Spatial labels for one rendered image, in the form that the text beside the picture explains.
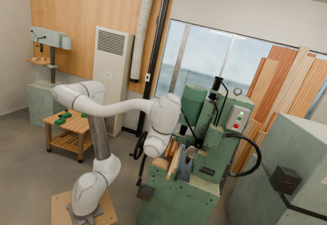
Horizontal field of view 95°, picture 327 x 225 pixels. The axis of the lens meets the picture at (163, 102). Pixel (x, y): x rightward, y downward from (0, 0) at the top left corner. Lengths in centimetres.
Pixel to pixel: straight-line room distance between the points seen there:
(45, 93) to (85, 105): 217
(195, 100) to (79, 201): 96
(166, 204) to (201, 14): 239
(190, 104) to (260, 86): 165
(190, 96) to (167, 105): 53
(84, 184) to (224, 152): 96
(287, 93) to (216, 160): 181
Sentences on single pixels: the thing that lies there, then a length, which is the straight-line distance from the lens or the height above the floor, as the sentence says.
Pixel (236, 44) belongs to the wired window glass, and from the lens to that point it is 268.
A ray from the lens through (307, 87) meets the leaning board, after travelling 293.
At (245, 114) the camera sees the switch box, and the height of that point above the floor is 145.
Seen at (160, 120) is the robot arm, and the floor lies 145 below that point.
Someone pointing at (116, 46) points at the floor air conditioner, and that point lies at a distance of 250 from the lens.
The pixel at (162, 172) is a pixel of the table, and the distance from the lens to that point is 124.
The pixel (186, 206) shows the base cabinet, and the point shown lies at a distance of 151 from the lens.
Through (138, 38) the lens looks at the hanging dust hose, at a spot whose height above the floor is 176.
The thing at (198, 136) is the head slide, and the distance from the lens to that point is 125.
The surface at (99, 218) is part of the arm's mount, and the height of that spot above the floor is 62.
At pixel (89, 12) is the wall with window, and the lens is 309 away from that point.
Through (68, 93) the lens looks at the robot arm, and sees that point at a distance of 93.
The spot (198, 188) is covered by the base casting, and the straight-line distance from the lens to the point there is 135.
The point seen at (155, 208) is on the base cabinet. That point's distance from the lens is 163.
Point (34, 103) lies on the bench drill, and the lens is 324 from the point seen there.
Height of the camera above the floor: 173
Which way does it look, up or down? 20 degrees down
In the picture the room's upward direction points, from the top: 14 degrees clockwise
